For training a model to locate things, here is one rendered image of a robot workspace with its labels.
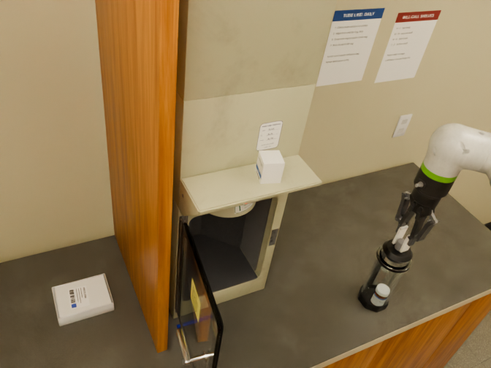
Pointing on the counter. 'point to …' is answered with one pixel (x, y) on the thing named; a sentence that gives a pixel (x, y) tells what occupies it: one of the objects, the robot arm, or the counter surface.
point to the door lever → (188, 350)
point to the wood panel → (142, 142)
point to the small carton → (269, 166)
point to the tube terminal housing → (234, 156)
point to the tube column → (249, 45)
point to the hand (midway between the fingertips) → (403, 239)
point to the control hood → (241, 187)
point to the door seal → (215, 308)
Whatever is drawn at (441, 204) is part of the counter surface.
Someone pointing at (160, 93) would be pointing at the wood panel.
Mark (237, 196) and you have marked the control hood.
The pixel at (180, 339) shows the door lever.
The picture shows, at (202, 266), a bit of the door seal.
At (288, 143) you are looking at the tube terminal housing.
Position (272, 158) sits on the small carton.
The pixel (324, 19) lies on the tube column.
